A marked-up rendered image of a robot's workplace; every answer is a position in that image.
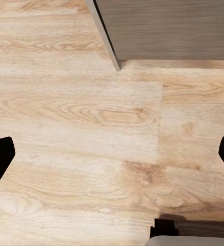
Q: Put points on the dishwasher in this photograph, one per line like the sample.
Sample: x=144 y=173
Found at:
x=165 y=29

